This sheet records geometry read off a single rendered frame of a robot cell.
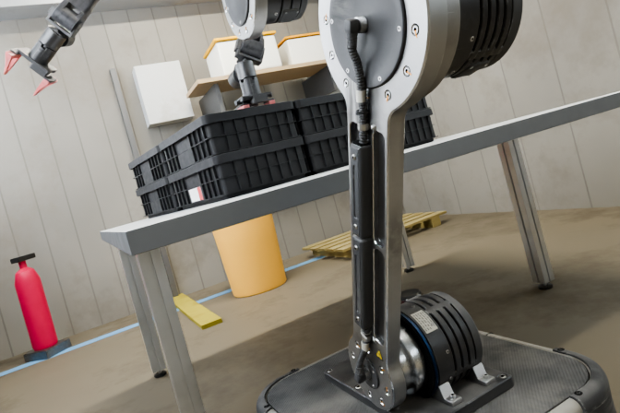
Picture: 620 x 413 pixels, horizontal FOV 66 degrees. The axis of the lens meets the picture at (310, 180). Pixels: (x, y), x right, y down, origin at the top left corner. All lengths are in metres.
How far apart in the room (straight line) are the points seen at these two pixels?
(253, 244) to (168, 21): 2.14
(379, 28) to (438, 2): 0.09
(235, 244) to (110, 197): 1.23
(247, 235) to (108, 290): 1.32
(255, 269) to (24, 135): 2.00
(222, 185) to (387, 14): 0.80
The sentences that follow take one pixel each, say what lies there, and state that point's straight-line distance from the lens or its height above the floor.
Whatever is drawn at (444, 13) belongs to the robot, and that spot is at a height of 0.85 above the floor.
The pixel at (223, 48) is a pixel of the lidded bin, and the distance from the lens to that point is 3.81.
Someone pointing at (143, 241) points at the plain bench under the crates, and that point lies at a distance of 0.81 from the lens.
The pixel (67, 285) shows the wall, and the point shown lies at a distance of 4.08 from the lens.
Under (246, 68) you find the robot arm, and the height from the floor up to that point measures 1.06.
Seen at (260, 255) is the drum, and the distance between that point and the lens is 3.30.
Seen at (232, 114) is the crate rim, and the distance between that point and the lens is 1.33.
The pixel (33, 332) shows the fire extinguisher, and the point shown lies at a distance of 3.70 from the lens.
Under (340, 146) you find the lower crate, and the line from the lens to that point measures 1.52.
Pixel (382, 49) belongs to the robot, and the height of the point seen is 0.84.
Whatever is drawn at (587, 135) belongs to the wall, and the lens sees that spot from 3.50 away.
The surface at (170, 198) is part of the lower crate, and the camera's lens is 1.69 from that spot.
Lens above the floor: 0.72
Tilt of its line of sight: 1 degrees down
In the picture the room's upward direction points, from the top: 15 degrees counter-clockwise
